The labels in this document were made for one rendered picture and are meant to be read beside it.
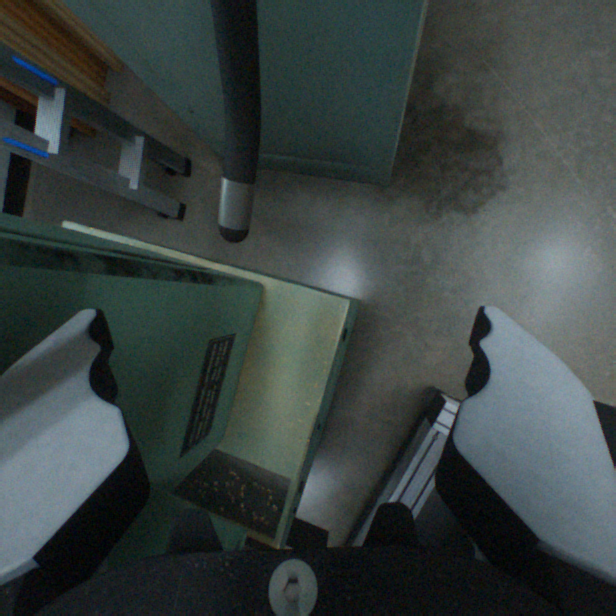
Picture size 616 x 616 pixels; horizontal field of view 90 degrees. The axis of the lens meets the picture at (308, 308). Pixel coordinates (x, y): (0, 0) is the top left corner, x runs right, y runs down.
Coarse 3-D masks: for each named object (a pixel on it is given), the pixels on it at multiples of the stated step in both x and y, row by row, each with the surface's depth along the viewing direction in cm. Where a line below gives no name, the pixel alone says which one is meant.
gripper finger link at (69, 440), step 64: (0, 384) 7; (64, 384) 7; (0, 448) 6; (64, 448) 6; (128, 448) 6; (0, 512) 5; (64, 512) 5; (128, 512) 6; (0, 576) 4; (64, 576) 5
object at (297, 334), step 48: (288, 288) 39; (288, 336) 39; (336, 336) 38; (240, 384) 41; (288, 384) 40; (240, 432) 41; (288, 432) 40; (192, 480) 42; (240, 480) 41; (288, 480) 40
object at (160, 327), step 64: (0, 256) 11; (64, 256) 13; (128, 256) 20; (0, 320) 11; (64, 320) 14; (128, 320) 18; (192, 320) 25; (128, 384) 19; (192, 384) 28; (192, 448) 32
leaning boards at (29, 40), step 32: (0, 0) 97; (32, 0) 104; (0, 32) 96; (32, 32) 106; (64, 32) 115; (64, 64) 115; (96, 64) 129; (0, 96) 111; (32, 96) 111; (96, 96) 128
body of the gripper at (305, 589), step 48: (192, 528) 4; (384, 528) 5; (96, 576) 4; (144, 576) 4; (192, 576) 4; (240, 576) 4; (288, 576) 4; (336, 576) 4; (384, 576) 4; (432, 576) 4; (480, 576) 4
